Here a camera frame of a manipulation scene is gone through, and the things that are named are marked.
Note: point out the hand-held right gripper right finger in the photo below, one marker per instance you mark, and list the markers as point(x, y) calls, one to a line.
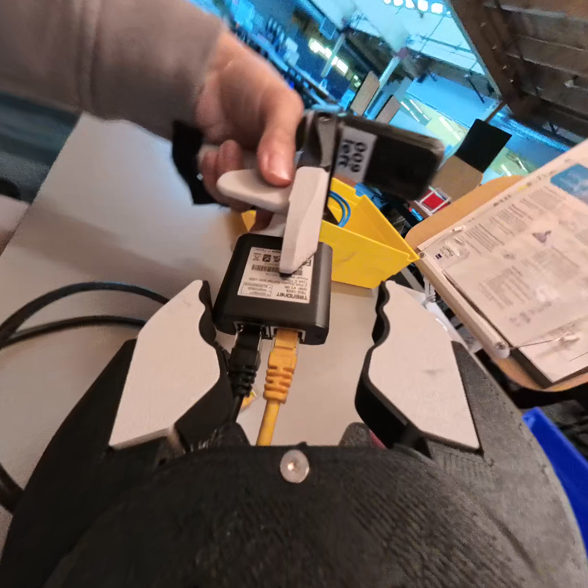
point(422, 376)

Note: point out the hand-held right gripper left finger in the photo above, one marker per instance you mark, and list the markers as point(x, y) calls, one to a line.
point(170, 367)

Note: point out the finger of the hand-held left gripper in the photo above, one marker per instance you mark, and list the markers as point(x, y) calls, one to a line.
point(303, 220)

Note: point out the yellow plastic bin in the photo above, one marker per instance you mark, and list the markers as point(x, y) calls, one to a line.
point(363, 257)

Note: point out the black network splitter box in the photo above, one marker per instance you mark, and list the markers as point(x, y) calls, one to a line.
point(294, 317)

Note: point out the person's left forearm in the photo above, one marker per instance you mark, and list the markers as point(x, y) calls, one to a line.
point(115, 50)

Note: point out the grey desk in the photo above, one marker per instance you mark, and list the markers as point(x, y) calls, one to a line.
point(115, 220)

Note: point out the person's left hand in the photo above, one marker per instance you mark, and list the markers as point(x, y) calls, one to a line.
point(248, 105)

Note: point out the printed paper sheet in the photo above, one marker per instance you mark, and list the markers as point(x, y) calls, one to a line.
point(528, 266)

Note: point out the blue plastic bin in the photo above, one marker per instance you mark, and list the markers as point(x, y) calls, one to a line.
point(565, 459)

